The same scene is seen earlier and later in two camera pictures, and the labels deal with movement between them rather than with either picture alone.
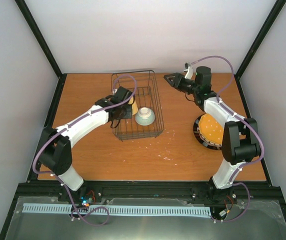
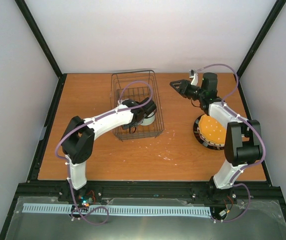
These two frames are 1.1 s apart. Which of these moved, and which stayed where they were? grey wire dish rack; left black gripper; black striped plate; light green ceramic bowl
Moved: left black gripper
Stayed: black striped plate; grey wire dish rack; light green ceramic bowl
